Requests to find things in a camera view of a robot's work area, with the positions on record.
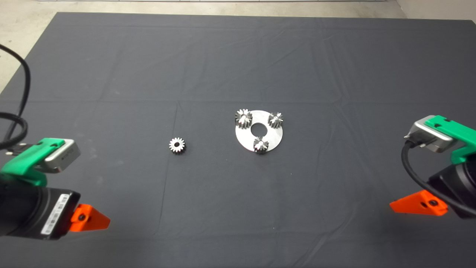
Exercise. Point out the silver right camera box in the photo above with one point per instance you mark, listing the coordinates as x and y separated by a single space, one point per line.
431 137

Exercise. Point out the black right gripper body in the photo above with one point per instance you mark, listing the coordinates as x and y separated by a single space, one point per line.
461 186

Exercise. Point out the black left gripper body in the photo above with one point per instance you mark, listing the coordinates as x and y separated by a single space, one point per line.
33 212

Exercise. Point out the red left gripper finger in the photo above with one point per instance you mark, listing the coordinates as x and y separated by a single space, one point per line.
93 220

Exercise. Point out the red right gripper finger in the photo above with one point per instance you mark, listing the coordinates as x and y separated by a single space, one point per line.
416 204

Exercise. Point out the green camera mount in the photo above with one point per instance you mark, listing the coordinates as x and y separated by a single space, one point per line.
26 162
459 134

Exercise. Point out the silver camera box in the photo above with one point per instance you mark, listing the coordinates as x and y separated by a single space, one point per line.
65 156
431 137

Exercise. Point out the dark grey table cloth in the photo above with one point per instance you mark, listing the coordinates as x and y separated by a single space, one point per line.
223 56

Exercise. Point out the silver left camera box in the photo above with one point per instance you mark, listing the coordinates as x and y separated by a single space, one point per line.
65 156

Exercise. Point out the green right camera mount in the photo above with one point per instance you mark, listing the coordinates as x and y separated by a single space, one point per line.
459 134

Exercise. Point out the small steel gear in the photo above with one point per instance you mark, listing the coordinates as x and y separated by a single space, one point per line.
260 144
177 145
275 120

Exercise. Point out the larger steel gear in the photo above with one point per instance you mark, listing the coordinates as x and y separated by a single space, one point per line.
243 118

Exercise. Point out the round metal plate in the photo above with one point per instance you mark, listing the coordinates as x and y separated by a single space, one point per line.
273 136

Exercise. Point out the green left camera mount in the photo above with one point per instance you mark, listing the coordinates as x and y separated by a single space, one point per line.
26 162

